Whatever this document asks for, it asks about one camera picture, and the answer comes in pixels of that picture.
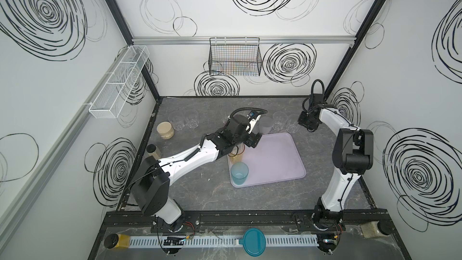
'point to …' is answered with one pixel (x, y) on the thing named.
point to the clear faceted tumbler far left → (177, 120)
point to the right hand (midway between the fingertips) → (301, 122)
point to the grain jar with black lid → (376, 229)
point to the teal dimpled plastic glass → (239, 171)
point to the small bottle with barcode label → (153, 150)
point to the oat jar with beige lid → (165, 130)
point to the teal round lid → (254, 241)
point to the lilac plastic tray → (277, 157)
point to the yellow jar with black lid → (114, 240)
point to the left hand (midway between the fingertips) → (256, 128)
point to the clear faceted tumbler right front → (280, 118)
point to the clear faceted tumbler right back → (293, 123)
